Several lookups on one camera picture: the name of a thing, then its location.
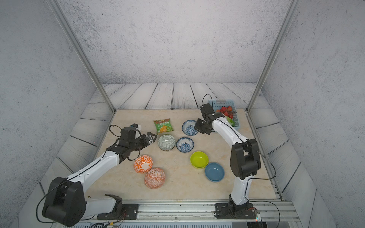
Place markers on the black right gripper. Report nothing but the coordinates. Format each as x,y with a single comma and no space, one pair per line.
196,127

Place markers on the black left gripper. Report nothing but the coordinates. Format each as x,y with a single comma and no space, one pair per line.
146,142

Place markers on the green patterned white bowl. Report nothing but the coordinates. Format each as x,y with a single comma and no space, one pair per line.
166,142

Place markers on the blue floral bowl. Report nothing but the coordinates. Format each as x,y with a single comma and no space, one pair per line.
188,128
185,144

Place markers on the orange leaf pattern bowl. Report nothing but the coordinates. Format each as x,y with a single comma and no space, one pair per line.
143,164

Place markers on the red geometric pattern bowl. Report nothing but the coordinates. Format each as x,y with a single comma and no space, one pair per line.
155,178

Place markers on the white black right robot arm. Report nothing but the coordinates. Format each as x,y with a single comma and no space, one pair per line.
244,159

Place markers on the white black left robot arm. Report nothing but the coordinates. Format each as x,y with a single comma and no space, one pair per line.
65,201

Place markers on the green corn chips bag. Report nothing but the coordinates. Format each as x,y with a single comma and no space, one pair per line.
163,126

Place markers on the light blue plastic basket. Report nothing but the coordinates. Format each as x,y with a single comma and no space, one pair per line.
218,104

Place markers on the green lettuce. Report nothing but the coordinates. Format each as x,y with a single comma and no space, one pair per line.
230,121

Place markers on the red strawberries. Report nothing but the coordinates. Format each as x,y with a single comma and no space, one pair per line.
227,111

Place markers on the lime green plastic bowl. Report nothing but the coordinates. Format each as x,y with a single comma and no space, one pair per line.
199,160

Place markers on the slate blue plastic bowl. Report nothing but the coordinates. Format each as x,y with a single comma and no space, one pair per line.
214,172

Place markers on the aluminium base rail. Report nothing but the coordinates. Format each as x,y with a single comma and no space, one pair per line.
276,212

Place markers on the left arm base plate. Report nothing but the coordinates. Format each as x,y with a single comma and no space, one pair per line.
121,212

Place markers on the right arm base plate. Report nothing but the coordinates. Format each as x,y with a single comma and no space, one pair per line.
231,211

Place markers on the aluminium frame post right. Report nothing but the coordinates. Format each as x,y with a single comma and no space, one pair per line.
274,51

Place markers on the aluminium frame post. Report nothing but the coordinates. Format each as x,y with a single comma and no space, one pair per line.
274,51
61,18

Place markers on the aluminium frame post left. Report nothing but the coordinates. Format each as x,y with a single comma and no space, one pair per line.
61,18

